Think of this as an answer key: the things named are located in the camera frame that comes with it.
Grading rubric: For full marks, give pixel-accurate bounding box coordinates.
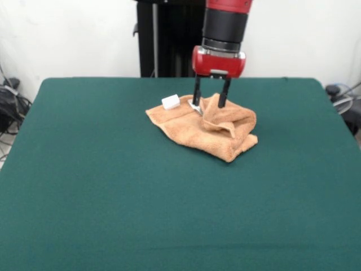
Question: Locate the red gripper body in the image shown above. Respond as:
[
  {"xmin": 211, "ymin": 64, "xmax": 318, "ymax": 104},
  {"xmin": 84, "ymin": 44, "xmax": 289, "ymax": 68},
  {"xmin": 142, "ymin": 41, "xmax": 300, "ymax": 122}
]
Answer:
[{"xmin": 192, "ymin": 46, "xmax": 248, "ymax": 80}]

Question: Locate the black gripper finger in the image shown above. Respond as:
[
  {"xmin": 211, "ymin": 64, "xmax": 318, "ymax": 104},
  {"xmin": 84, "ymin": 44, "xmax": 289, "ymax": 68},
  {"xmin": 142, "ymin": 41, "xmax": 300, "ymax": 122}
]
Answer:
[
  {"xmin": 217, "ymin": 78, "xmax": 232, "ymax": 108},
  {"xmin": 192, "ymin": 75, "xmax": 202, "ymax": 106}
]

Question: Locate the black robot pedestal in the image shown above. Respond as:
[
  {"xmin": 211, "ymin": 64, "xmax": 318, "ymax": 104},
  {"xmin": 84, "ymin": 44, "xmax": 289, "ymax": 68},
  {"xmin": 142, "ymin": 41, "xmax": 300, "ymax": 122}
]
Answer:
[{"xmin": 131, "ymin": 0, "xmax": 208, "ymax": 78}]

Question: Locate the tan terry towel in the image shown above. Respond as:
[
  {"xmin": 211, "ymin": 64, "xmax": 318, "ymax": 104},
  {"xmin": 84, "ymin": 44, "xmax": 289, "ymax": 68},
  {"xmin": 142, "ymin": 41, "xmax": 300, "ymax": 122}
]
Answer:
[{"xmin": 145, "ymin": 91, "xmax": 259, "ymax": 162}]

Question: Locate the black equipment with cables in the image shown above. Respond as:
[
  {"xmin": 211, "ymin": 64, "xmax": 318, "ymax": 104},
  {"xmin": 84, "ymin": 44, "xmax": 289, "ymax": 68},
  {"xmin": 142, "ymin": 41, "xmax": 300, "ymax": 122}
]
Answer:
[{"xmin": 0, "ymin": 77, "xmax": 32, "ymax": 136}]

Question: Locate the dark green tablecloth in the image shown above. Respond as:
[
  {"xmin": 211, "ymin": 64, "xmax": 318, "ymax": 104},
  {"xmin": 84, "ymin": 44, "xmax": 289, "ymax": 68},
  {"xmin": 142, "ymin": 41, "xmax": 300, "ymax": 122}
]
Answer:
[{"xmin": 0, "ymin": 77, "xmax": 361, "ymax": 271}]

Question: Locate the dark stand with grey cables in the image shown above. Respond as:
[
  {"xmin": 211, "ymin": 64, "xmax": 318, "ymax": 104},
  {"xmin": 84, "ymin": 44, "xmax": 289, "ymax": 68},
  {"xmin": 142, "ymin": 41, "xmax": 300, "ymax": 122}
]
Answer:
[{"xmin": 325, "ymin": 83, "xmax": 361, "ymax": 138}]

